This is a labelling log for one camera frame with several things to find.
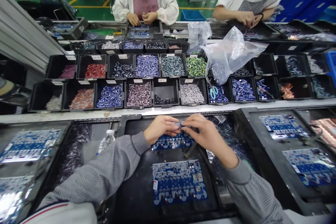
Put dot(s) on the person's right hand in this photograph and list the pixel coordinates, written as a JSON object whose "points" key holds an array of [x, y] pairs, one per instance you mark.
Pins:
{"points": [[210, 140]]}

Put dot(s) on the person's left hand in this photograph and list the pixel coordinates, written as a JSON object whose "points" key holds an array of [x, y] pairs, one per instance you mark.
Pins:
{"points": [[157, 130]]}

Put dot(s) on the person's left fingers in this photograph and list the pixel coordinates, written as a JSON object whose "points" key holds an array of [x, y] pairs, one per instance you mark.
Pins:
{"points": [[169, 124]]}

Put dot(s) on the person's right fingers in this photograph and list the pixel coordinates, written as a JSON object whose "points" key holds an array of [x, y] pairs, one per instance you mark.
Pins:
{"points": [[194, 121]]}

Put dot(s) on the small blue capacitors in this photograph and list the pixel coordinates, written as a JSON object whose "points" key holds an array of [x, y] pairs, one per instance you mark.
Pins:
{"points": [[180, 125]]}

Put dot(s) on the blue circuit board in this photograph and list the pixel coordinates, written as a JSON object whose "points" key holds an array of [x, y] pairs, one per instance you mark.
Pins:
{"points": [[283, 127], [13, 197], [178, 182], [168, 145], [312, 166], [29, 145]]}

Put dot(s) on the black bin of grey parts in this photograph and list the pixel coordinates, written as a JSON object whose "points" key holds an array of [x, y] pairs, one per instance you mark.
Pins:
{"points": [[193, 92]]}

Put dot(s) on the black bin of small black capacitors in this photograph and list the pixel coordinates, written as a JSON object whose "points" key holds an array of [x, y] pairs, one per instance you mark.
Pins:
{"points": [[165, 92]]}

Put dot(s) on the black bin of blue capacitors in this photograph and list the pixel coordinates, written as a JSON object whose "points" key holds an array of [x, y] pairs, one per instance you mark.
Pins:
{"points": [[223, 95], [242, 90], [266, 88], [110, 95]]}

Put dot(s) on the pile of loose dark capacitors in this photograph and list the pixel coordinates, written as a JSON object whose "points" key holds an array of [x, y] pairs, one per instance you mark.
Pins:
{"points": [[231, 140], [74, 145]]}

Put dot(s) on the black bin of mauve capacitors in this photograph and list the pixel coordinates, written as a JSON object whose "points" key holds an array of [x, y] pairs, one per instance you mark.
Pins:
{"points": [[139, 94]]}

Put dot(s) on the black bin of green capacitors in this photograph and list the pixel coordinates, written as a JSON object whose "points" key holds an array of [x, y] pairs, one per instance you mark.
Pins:
{"points": [[195, 66]]}

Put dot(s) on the black bin of teal capacitors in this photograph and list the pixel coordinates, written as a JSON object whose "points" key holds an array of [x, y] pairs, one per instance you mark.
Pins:
{"points": [[172, 65]]}

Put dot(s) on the black bin of purple capacitors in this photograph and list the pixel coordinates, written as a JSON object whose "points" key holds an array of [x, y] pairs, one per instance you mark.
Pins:
{"points": [[147, 65]]}

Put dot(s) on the clear plastic water bottle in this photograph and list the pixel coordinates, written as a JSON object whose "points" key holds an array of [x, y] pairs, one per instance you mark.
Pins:
{"points": [[106, 141]]}

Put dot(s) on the black bin of dark capacitors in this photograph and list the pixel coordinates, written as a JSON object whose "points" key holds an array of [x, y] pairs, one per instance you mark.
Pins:
{"points": [[242, 71], [122, 69]]}

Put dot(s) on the large clear plastic bag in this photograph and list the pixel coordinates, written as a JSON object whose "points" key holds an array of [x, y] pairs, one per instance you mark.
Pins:
{"points": [[231, 53]]}

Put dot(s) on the black board carrier tray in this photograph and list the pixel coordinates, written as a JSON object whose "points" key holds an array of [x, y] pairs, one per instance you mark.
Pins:
{"points": [[265, 161], [136, 195], [47, 171]]}

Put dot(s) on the small clear plastic bag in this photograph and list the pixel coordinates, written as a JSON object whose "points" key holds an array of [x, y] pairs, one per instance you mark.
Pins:
{"points": [[198, 35]]}

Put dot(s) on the row of small black bins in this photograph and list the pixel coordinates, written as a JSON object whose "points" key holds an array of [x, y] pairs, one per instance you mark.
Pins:
{"points": [[131, 45]]}

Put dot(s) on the black bin of red-white parts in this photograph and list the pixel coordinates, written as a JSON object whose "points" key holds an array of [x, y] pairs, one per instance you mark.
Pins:
{"points": [[81, 98]]}

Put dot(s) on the black bin of red parts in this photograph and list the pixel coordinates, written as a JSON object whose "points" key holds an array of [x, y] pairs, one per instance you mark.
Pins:
{"points": [[93, 70]]}

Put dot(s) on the nearly empty black bin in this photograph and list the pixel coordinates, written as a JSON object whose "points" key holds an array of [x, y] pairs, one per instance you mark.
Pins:
{"points": [[266, 62]]}

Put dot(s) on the black tray of blue parts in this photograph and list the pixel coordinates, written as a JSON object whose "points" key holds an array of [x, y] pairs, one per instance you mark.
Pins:
{"points": [[143, 31]]}

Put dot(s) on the blue plastic crate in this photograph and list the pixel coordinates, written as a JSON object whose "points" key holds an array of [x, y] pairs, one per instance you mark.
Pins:
{"points": [[193, 15]]}

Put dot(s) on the black bin of copper coils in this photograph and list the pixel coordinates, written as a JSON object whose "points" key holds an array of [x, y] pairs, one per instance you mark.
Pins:
{"points": [[296, 87]]}

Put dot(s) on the black bin of grey-blue parts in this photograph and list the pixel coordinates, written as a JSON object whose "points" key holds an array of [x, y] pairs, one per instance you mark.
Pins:
{"points": [[324, 87], [292, 65]]}

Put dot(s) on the black bin of pink parts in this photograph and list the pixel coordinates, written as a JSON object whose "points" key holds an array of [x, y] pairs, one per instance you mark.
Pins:
{"points": [[60, 66]]}

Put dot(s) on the black bin of white parts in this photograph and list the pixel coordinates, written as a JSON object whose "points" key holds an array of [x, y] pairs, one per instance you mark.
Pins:
{"points": [[44, 95]]}

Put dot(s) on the black bin of silver parts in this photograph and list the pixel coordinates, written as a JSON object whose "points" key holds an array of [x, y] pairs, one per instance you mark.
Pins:
{"points": [[317, 64]]}

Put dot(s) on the long black tray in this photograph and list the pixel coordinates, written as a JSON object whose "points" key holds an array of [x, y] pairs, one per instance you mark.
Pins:
{"points": [[296, 29]]}

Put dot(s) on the black tray with blue board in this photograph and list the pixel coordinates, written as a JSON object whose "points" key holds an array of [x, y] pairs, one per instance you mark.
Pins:
{"points": [[68, 28]]}

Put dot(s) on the blue plastic bin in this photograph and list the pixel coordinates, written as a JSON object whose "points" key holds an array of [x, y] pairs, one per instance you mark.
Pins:
{"points": [[331, 62]]}

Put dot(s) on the stack of blue crates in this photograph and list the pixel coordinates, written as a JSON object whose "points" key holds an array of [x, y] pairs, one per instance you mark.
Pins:
{"points": [[307, 6]]}

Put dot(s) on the grey aluminium frame beam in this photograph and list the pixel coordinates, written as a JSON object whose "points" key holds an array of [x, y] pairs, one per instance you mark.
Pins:
{"points": [[23, 32]]}

